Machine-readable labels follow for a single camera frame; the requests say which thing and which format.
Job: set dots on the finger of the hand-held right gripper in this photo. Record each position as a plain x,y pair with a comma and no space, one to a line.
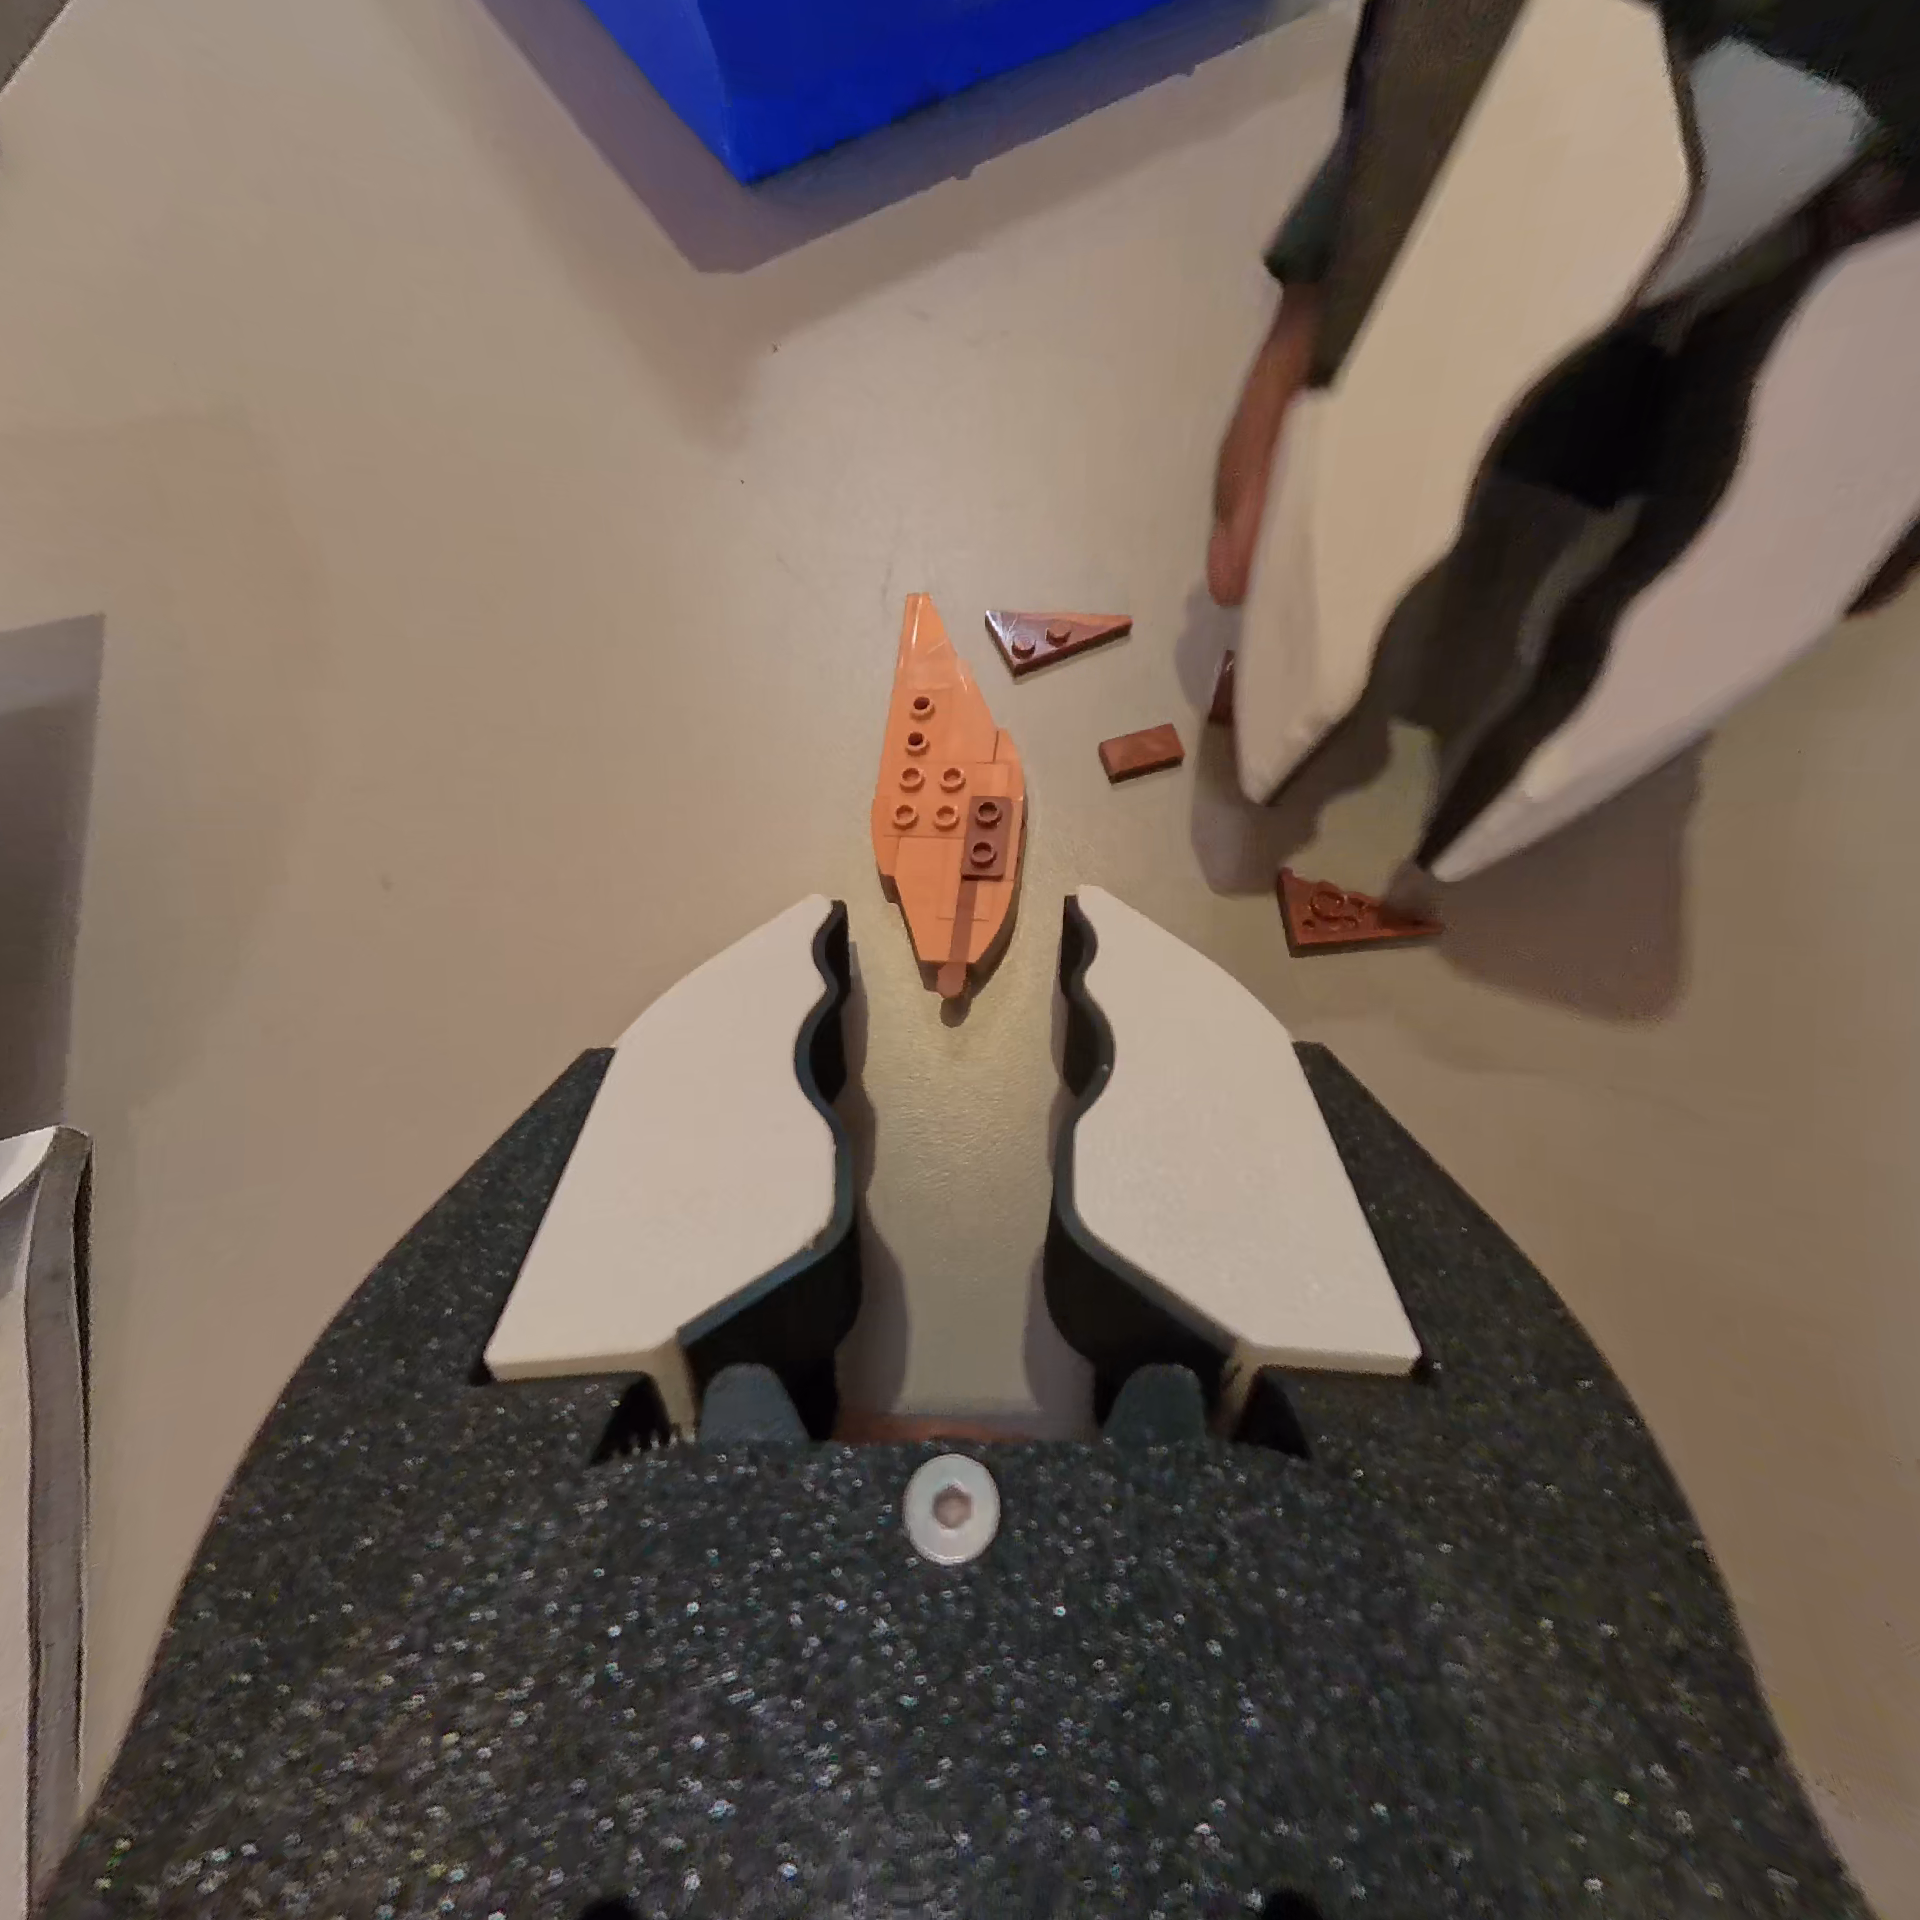
1410,451
1770,524

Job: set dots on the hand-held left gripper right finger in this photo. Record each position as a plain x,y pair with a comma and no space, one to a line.
1230,1184

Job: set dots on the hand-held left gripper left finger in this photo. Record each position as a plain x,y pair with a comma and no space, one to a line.
674,1169

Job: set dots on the brown wedge brick plate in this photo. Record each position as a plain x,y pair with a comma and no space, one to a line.
1343,917
1050,638

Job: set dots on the small brown wedge plate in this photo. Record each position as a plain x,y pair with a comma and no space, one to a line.
1224,689

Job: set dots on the brown brick tile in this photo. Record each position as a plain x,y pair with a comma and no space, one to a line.
1140,754

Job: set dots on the orange toy brick model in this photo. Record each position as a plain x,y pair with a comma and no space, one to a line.
939,781

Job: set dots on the light grey desk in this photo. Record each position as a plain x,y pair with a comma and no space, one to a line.
450,451

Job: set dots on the person's right hand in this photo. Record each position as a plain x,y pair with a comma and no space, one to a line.
1253,451

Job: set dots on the blue storage bin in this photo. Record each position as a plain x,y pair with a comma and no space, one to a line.
900,77

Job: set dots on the grey instruction booklet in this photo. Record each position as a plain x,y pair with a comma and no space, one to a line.
53,1502

